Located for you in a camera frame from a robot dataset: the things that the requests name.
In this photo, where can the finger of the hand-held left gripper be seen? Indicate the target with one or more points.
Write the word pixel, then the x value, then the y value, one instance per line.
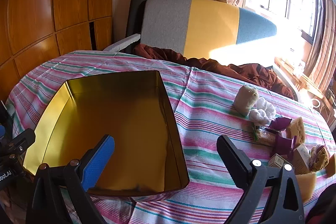
pixel 25 138

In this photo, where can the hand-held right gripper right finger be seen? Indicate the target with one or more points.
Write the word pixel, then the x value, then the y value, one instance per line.
pixel 233 161

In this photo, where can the cream towel roll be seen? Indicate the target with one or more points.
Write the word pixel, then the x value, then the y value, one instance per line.
pixel 245 99

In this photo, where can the white tissue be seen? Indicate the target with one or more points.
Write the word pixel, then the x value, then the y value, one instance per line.
pixel 256 116
pixel 266 107

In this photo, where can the dark red blanket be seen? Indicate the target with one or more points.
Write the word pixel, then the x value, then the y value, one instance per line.
pixel 236 69

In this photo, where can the grey yellow blue headboard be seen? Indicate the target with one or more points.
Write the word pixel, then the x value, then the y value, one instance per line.
pixel 210 27

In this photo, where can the wooden side table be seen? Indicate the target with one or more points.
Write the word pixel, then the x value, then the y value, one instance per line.
pixel 302 79

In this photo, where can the white kettle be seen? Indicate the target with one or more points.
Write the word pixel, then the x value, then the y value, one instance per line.
pixel 315 103

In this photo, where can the gold metal tin box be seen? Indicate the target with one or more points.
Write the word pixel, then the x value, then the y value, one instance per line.
pixel 118 119

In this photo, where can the grey padded bed rail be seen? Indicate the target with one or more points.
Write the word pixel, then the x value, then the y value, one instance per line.
pixel 123 41
pixel 288 85

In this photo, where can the small green white box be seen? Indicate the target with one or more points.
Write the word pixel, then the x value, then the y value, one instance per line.
pixel 277 161

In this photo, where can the striped pink green blanket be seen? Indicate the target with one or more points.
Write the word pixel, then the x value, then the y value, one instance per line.
pixel 210 108

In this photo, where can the green biscuit packet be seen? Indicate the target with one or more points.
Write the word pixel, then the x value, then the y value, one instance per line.
pixel 265 136

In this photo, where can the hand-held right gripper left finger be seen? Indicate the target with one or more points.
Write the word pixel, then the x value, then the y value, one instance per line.
pixel 99 161

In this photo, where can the black rolled mat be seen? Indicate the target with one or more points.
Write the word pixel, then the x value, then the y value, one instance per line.
pixel 135 11

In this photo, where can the wooden wardrobe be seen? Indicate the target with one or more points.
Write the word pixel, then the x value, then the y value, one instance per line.
pixel 52 3

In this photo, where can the person's dark clothing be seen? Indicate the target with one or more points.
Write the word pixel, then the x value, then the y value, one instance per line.
pixel 325 211

